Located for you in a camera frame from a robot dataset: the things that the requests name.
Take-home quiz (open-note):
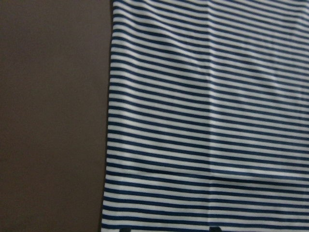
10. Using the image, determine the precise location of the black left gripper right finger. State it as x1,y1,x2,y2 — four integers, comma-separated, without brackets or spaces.
209,227,221,232

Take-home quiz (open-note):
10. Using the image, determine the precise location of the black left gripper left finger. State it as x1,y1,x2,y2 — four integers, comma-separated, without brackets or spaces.
120,228,131,232

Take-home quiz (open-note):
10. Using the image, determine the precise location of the navy white striped polo shirt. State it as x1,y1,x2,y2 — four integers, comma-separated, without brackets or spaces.
101,0,309,232

